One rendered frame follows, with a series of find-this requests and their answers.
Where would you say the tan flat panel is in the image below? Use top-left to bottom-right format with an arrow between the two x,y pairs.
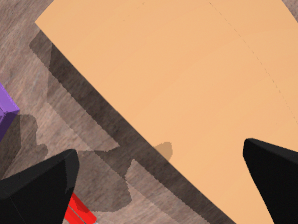
35,0 -> 298,224

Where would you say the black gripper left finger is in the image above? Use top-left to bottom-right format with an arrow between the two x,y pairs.
0,148 -> 80,224

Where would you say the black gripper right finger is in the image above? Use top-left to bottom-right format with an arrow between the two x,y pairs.
242,137 -> 298,224

